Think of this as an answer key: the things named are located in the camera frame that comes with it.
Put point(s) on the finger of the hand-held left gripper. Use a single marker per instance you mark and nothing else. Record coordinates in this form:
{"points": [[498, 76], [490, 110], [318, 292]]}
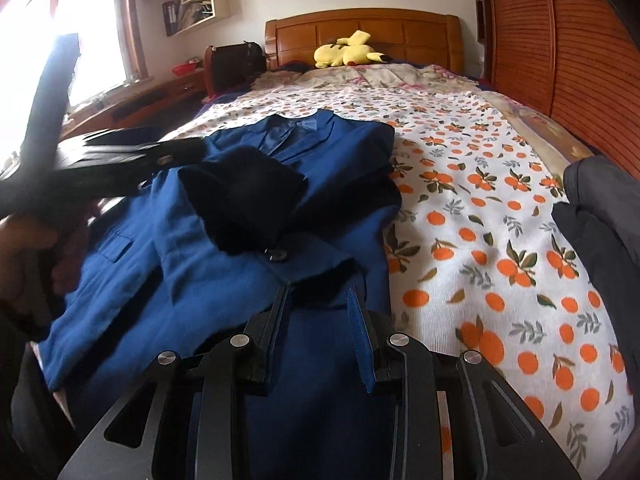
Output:
{"points": [[120, 160], [52, 95]]}

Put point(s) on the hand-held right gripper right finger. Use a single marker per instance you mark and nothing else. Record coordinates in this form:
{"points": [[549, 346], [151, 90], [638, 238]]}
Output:
{"points": [[362, 345]]}

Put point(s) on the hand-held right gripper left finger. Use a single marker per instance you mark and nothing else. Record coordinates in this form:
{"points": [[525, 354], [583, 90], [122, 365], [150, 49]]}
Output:
{"points": [[272, 340]]}

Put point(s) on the blue suit jacket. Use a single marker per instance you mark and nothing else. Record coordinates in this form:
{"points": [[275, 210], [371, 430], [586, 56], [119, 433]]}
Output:
{"points": [[200, 270]]}

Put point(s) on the person's left hand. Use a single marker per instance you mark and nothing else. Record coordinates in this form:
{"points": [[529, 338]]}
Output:
{"points": [[30, 260]]}

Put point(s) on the long wooden desk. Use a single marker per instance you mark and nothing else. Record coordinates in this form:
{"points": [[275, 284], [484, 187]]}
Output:
{"points": [[150, 100]]}

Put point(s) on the wooden framed window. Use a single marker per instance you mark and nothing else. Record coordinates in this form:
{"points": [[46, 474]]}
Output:
{"points": [[95, 35]]}

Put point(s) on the red bowl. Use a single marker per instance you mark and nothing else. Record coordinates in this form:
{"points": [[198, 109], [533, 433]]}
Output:
{"points": [[185, 69]]}

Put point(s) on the dark backpack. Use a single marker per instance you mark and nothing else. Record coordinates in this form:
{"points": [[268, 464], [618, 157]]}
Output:
{"points": [[232, 67]]}

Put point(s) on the bed with orange-print sheet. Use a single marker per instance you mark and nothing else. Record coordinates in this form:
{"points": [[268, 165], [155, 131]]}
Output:
{"points": [[475, 210]]}

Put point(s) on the wooden headboard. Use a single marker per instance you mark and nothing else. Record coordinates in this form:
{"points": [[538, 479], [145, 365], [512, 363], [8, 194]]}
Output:
{"points": [[300, 35]]}

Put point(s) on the yellow plush toy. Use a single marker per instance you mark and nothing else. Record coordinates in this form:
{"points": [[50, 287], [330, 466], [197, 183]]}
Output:
{"points": [[347, 52]]}

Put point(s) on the black folded garment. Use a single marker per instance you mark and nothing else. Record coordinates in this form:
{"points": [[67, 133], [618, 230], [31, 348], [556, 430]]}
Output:
{"points": [[605, 270]]}

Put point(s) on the wooden slatted wardrobe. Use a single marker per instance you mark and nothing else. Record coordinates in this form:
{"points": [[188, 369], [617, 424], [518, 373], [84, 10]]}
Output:
{"points": [[560, 50]]}

